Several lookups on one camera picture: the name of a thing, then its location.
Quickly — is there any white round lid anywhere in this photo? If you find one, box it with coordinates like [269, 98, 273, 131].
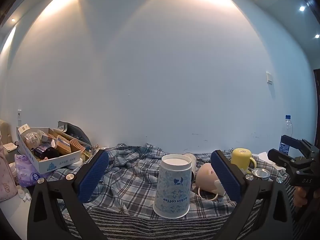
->
[67, 158, 83, 170]

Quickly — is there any yellow mug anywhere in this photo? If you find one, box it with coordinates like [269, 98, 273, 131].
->
[230, 148, 257, 174]

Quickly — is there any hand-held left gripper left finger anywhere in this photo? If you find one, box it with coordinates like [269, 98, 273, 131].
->
[27, 149, 110, 240]

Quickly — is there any beige armchair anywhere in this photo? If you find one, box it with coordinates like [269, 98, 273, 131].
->
[0, 119, 18, 163]

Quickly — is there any purple tissue packet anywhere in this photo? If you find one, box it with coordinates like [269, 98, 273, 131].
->
[14, 154, 42, 188]

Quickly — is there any blue capped water bottle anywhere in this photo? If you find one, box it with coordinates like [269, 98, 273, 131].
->
[279, 115, 293, 155]

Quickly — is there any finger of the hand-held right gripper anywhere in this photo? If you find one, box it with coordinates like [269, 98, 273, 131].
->
[280, 135, 312, 155]
[267, 148, 299, 174]

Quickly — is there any small metal tin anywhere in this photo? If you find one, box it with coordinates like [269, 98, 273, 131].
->
[251, 168, 271, 181]

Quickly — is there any black round object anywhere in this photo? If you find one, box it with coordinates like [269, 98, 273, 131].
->
[44, 147, 60, 160]

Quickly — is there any blue patterned paper cup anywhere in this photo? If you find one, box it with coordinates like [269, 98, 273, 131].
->
[153, 153, 192, 218]

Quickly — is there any blue plaid cloth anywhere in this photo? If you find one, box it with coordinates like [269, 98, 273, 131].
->
[47, 143, 288, 216]

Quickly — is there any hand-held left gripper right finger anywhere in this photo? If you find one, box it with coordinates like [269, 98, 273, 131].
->
[210, 150, 294, 240]

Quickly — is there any white paper sheet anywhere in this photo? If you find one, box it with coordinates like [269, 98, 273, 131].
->
[257, 151, 283, 171]

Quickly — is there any pink bag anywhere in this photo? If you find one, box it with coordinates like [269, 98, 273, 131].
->
[0, 132, 17, 203]

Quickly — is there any white cardboard box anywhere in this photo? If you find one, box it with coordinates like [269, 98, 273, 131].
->
[16, 126, 83, 175]

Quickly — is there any pink mug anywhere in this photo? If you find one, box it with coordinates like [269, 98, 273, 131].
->
[195, 162, 227, 201]

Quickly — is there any grey fabric bag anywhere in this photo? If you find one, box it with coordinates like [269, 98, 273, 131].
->
[57, 121, 92, 151]

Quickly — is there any brown cardboard packet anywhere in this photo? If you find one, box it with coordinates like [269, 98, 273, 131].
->
[55, 135, 73, 156]

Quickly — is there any person's right hand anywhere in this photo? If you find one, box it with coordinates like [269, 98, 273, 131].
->
[294, 187, 320, 208]

